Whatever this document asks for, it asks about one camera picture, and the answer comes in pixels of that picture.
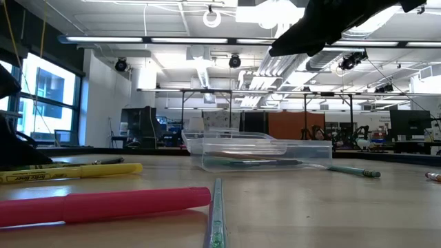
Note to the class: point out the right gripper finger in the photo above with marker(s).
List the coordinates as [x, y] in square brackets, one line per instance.
[303, 38]

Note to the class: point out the teal pencil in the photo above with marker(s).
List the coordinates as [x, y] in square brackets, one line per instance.
[355, 171]

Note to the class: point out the black pen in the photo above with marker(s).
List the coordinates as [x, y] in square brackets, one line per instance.
[110, 160]

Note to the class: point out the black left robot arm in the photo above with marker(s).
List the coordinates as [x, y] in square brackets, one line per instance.
[17, 155]

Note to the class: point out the clear plastic supply box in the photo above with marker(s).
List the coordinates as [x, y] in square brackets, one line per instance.
[310, 151]

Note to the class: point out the black ceiling spotlight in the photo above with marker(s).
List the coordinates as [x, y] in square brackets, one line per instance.
[349, 62]

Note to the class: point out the orange partition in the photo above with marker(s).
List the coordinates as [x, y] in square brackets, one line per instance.
[286, 125]

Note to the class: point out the black monitor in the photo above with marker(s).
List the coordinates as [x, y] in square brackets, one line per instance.
[410, 124]

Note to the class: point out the black equipment rack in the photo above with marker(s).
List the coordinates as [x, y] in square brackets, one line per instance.
[141, 127]

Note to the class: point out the long ceiling strip light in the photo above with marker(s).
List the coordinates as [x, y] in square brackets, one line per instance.
[103, 39]

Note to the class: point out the green mechanical pencil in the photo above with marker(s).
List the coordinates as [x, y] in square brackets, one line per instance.
[217, 220]

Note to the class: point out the yellow highlighter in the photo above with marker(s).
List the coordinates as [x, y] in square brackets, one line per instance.
[103, 170]

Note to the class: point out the pink highlighter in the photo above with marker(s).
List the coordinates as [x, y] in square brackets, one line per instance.
[120, 205]

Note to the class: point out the open dark laptop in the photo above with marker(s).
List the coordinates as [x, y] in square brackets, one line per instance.
[67, 137]

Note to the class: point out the large dark-framed window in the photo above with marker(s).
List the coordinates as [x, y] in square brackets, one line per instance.
[51, 93]

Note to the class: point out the round black ceiling camera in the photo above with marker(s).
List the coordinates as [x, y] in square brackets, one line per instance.
[121, 64]
[234, 61]

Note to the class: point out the black workstation frame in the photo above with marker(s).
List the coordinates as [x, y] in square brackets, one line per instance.
[206, 91]

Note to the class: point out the black aluminium table frame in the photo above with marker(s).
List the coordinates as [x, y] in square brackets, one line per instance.
[396, 157]

